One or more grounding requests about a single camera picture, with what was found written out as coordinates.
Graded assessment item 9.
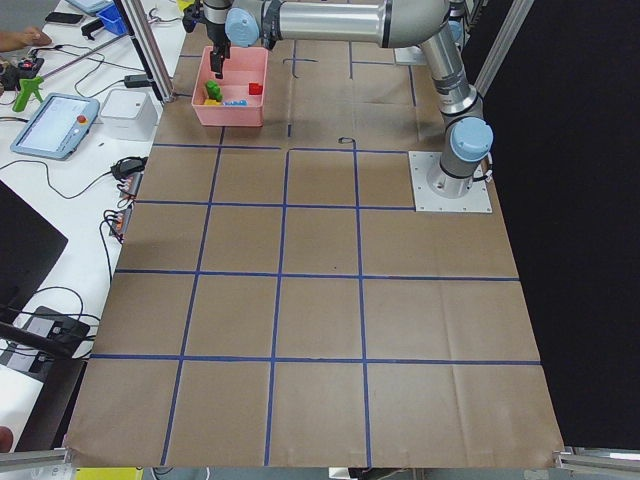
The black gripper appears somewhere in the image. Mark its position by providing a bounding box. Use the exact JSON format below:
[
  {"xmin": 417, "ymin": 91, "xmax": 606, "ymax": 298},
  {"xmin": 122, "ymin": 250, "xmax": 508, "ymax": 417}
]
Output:
[{"xmin": 182, "ymin": 0, "xmax": 231, "ymax": 79}]

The green toy block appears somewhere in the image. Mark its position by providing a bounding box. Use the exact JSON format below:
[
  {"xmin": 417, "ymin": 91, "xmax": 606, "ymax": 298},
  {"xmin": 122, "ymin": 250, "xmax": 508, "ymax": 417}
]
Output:
[{"xmin": 204, "ymin": 80, "xmax": 223, "ymax": 102}]

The red toy block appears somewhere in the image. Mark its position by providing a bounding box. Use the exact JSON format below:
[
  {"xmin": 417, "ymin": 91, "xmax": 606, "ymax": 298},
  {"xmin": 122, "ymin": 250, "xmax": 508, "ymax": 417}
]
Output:
[{"xmin": 248, "ymin": 82, "xmax": 263, "ymax": 95}]

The blue toy block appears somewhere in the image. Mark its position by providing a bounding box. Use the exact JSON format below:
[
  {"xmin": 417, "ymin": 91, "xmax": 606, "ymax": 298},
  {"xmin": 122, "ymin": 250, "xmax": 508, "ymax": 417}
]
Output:
[{"xmin": 222, "ymin": 99, "xmax": 248, "ymax": 107}]

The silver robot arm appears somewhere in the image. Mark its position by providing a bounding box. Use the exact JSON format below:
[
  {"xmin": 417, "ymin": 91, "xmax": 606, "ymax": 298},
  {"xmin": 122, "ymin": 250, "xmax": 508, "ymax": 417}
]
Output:
[{"xmin": 182, "ymin": 1, "xmax": 493, "ymax": 199}]

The pink plastic box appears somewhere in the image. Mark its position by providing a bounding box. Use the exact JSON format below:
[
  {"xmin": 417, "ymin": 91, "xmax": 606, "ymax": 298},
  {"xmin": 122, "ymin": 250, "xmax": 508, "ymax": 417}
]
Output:
[{"xmin": 191, "ymin": 46, "xmax": 268, "ymax": 127}]

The white square box device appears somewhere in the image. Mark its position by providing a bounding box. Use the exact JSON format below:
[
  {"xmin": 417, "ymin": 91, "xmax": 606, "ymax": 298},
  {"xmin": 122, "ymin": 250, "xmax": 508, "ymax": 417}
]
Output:
[{"xmin": 99, "ymin": 89, "xmax": 158, "ymax": 141}]

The person hand at table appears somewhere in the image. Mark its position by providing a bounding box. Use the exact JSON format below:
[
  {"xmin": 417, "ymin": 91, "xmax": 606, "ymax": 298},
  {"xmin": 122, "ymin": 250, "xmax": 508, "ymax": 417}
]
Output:
[{"xmin": 1, "ymin": 27, "xmax": 52, "ymax": 52}]

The black power adapter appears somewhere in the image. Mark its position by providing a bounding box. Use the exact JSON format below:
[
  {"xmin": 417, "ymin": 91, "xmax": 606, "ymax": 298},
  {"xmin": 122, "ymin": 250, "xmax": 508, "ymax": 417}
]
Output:
[{"xmin": 123, "ymin": 74, "xmax": 150, "ymax": 88}]

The blue plastic bin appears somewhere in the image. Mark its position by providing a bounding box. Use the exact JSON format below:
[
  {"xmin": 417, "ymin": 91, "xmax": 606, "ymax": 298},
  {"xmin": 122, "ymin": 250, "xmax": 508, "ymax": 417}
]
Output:
[{"xmin": 97, "ymin": 4, "xmax": 128, "ymax": 36}]

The teach pendant tablet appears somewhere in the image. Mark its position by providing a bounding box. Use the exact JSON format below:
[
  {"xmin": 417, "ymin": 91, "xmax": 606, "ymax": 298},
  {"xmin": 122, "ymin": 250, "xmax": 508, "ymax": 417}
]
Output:
[{"xmin": 10, "ymin": 93, "xmax": 100, "ymax": 160}]

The brown paper table cover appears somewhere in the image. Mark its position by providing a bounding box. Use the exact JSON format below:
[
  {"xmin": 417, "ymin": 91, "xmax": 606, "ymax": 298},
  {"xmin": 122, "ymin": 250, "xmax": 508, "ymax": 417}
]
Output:
[{"xmin": 66, "ymin": 30, "xmax": 563, "ymax": 469}]

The black laptop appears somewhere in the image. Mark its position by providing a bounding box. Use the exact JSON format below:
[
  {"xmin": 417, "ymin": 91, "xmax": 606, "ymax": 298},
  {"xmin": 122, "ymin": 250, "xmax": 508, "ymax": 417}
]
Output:
[{"xmin": 1, "ymin": 182, "xmax": 68, "ymax": 309}]

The black usb hub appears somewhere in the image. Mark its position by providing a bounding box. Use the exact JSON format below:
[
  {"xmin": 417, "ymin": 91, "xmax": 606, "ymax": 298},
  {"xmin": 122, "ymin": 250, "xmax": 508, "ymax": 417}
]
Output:
[{"xmin": 24, "ymin": 306, "xmax": 90, "ymax": 355}]

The aluminium frame post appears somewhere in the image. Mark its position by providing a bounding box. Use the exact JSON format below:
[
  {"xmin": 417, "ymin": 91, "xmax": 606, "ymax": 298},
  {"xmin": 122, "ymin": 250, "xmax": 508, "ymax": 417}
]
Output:
[{"xmin": 114, "ymin": 0, "xmax": 175, "ymax": 104}]

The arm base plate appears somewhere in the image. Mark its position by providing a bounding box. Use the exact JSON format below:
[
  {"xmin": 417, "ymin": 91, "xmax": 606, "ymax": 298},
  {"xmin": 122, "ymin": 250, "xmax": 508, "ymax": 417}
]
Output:
[{"xmin": 408, "ymin": 151, "xmax": 493, "ymax": 214}]

